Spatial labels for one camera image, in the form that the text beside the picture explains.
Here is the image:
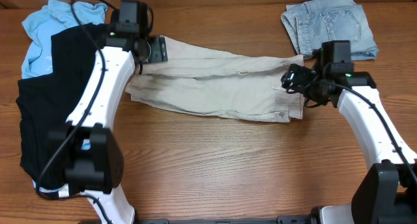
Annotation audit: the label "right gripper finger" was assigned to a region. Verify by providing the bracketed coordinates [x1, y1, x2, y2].
[283, 64, 302, 77]
[281, 74, 296, 90]

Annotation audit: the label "beige shorts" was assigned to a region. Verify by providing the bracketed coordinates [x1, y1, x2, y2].
[126, 38, 304, 122]

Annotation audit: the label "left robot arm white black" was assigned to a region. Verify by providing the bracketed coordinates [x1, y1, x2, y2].
[36, 0, 167, 223]

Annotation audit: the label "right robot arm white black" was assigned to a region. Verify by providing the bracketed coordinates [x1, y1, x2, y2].
[277, 40, 416, 224]

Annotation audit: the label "folded denim shorts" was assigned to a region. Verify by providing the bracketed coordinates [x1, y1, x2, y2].
[281, 0, 379, 61]

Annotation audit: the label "light blue shirt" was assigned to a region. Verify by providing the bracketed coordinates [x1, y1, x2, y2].
[21, 0, 108, 199]

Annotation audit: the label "black garment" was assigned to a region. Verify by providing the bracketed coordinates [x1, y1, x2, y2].
[16, 27, 96, 180]

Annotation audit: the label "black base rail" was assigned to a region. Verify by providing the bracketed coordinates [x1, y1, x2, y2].
[136, 215, 321, 224]

